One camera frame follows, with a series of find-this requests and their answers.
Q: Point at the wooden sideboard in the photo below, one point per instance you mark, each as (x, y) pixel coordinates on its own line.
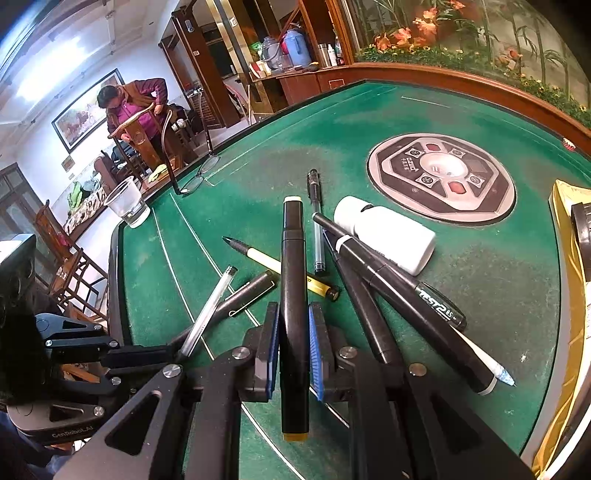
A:
(300, 87)

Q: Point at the small white bottle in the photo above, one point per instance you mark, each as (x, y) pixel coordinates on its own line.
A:
(333, 55)

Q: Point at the clear glass cup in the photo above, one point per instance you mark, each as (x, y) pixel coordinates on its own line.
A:
(127, 203)

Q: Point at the artificial flower planter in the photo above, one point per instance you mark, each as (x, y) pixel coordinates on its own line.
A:
(461, 50)

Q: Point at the blue thermos jug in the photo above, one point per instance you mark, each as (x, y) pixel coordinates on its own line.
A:
(296, 48)

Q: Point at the small red item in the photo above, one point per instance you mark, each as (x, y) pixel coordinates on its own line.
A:
(568, 143)

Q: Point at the eyeglasses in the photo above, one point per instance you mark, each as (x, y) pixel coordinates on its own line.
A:
(210, 164)

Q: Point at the steel cup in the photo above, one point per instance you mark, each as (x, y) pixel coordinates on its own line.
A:
(322, 55)

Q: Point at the yellow pen black tip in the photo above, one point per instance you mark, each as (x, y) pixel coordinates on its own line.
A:
(258, 256)

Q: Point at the black marker white ends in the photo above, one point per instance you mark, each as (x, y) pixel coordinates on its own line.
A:
(443, 350)

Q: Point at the black ribbed round lid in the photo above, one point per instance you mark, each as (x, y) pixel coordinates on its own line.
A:
(582, 230)

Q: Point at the framed painting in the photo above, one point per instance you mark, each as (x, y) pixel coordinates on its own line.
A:
(78, 115)

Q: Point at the clear plastic pen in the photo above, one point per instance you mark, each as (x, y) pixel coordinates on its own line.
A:
(207, 314)

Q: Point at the white plastic bottle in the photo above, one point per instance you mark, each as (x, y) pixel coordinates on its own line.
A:
(392, 235)

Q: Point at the black marker yellow ends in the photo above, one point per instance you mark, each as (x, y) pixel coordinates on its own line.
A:
(294, 277)

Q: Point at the white pen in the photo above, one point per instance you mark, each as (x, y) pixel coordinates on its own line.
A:
(489, 362)

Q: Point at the black pen with print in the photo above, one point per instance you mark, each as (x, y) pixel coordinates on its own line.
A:
(397, 285)

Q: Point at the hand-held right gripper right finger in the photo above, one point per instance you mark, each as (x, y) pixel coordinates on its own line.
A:
(317, 350)

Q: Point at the clear black gel pen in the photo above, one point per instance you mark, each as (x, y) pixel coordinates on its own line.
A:
(316, 217)

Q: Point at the grey-blue kettle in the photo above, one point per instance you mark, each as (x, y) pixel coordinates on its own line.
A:
(271, 53)

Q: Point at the plain black marker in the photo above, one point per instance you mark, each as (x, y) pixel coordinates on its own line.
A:
(364, 314)

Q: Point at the person's left forearm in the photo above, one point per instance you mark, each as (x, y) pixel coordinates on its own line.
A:
(23, 461)

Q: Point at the yellow-lined storage box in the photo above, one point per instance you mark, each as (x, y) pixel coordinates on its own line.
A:
(559, 369)

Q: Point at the round table control panel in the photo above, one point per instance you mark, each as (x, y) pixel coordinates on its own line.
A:
(438, 177)

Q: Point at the dark grey clip pen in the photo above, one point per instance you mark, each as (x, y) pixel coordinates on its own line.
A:
(240, 295)

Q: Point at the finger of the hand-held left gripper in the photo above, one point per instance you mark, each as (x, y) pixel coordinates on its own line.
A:
(138, 356)
(106, 392)

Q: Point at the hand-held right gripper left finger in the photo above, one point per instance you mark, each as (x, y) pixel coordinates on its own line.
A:
(273, 350)

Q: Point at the wooden chair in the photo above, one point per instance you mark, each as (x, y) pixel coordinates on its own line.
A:
(143, 138)

